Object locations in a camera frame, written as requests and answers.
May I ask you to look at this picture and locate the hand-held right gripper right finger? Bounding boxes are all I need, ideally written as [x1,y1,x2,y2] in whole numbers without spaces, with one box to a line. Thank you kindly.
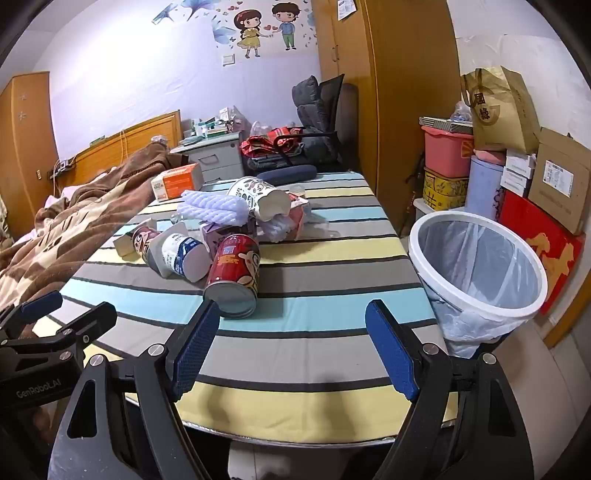
[365,299,532,480]

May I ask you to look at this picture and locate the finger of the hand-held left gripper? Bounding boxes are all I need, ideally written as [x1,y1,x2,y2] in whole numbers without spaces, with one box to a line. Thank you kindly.
[0,290,64,341]
[44,302,117,360]

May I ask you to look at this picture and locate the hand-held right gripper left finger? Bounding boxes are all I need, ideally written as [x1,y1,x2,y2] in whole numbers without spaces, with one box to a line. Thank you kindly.
[48,300,221,480]

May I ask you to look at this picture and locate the red snack can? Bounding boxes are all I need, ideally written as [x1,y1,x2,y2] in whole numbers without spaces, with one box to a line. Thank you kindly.
[203,233,262,320]

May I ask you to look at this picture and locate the white trash bin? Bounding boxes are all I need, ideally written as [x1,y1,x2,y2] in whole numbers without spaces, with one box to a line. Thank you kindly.
[407,211,549,361]

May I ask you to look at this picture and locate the white blue-label cup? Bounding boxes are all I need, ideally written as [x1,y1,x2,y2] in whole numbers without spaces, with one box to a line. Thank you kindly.
[148,222,212,283]

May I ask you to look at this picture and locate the purple tissue pack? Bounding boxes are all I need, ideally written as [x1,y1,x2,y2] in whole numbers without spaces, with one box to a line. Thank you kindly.
[201,222,232,260]

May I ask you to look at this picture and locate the lavender foam roll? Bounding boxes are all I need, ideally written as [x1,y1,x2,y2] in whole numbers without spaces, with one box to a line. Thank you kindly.
[178,188,252,227]

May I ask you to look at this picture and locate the patterned paper cup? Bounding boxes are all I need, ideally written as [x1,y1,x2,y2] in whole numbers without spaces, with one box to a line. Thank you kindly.
[226,176,291,223]

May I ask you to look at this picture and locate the clear plastic bin liner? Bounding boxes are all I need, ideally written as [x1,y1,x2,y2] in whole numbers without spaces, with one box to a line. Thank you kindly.
[416,217,542,360]

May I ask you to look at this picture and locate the flat beige box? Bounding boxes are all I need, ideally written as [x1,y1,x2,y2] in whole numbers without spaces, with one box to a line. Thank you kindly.
[113,233,138,257]

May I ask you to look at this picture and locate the brown blanket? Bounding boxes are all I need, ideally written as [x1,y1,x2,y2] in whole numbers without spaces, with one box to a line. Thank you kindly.
[0,143,186,324]

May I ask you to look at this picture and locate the striped tablecloth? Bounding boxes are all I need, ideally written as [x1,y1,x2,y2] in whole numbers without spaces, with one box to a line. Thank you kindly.
[34,171,459,438]

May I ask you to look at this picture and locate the power strip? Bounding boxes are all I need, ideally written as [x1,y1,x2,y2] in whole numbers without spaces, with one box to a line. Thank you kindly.
[48,157,77,179]

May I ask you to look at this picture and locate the grey storage box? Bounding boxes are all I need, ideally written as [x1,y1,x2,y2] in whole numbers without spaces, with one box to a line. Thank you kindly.
[412,198,467,232]

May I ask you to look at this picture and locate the clear plastic bottle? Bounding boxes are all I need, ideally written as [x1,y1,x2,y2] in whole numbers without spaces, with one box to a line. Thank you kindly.
[261,212,331,243]

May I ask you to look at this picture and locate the orange white box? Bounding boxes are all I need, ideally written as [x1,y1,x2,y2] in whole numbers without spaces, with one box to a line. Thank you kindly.
[150,162,204,202]

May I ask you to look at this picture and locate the yellow printed box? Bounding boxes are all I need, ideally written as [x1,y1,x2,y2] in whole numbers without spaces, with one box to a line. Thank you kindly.
[422,167,471,212]

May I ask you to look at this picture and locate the red white carton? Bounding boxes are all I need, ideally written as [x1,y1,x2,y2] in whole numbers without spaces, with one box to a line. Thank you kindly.
[288,194,313,237]

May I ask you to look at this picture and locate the lavender cylinder container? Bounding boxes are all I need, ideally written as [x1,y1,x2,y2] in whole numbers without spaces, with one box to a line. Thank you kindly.
[464,148,509,220]

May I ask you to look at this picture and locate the red gift box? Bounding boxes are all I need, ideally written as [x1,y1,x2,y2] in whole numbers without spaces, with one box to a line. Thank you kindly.
[496,189,587,317]

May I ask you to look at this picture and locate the wooden headboard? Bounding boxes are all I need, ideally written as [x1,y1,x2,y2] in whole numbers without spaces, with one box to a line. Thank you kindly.
[55,110,182,186]

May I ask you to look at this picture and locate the grey drawer cabinet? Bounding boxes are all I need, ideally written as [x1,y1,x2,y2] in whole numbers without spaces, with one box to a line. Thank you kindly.
[170,131,246,184]

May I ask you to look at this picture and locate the navy glasses case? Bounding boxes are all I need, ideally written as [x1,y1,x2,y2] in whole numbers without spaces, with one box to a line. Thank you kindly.
[256,165,318,185]

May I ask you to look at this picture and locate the dark folded clothes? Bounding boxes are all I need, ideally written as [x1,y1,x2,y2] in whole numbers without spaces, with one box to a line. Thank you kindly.
[247,151,343,174]

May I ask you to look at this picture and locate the pink plastic tub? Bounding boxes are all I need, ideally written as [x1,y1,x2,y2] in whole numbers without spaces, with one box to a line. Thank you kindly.
[422,124,476,179]

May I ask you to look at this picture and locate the stack of white boxes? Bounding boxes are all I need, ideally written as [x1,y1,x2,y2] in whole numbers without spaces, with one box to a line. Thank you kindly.
[501,148,539,197]

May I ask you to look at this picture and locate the red patterned bags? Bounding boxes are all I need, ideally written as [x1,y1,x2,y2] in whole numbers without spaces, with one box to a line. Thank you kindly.
[240,128,304,158]

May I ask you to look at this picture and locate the pile of small boxes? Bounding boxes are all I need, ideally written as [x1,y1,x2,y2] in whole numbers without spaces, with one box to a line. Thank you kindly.
[182,107,245,140]

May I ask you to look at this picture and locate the white plastic bag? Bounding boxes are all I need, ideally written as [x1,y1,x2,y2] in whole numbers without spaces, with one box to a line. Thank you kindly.
[249,121,279,140]

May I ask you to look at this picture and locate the grey tray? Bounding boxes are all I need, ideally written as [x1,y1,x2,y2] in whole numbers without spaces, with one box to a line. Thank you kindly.
[419,115,474,135]

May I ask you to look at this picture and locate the cardboard box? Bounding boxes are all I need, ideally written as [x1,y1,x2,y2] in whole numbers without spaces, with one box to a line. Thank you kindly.
[527,128,591,236]

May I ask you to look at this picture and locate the black chair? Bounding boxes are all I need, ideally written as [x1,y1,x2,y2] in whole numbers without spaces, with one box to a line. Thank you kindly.
[318,74,361,172]

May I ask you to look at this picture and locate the wooden wardrobe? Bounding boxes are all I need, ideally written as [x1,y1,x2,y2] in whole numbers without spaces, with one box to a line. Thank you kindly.
[311,0,462,232]

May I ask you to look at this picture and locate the grey chair cushion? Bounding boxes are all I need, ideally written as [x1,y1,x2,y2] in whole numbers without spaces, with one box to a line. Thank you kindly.
[292,76,341,163]

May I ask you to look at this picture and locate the kraft paper bag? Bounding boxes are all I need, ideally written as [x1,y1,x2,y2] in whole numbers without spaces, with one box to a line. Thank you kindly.
[461,66,541,154]

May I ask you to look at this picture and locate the white paper sheet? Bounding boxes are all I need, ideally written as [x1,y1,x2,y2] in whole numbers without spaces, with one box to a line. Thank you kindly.
[336,0,365,20]

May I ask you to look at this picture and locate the wooden door frame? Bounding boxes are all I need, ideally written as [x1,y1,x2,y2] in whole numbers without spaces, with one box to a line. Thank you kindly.
[544,277,591,348]

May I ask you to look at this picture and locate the cartoon wall sticker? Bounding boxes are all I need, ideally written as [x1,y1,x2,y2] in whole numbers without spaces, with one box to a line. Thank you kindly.
[152,0,319,59]

